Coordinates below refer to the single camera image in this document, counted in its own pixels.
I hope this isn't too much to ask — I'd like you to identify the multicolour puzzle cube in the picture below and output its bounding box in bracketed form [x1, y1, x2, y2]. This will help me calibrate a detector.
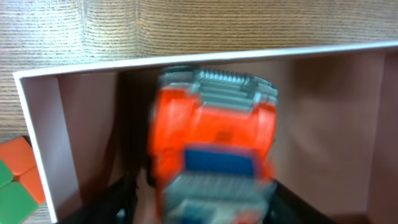
[1, 136, 45, 224]

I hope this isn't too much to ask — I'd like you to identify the white box pink interior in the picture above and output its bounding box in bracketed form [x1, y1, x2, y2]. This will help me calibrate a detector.
[13, 41, 397, 223]

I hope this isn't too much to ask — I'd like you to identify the red toy fire truck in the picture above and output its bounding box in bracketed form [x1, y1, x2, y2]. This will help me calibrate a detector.
[149, 65, 278, 223]

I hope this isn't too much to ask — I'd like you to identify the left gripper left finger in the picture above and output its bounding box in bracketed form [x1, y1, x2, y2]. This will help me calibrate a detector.
[58, 174, 138, 224]

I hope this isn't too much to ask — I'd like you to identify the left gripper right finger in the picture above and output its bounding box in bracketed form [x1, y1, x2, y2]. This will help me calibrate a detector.
[264, 180, 336, 224]

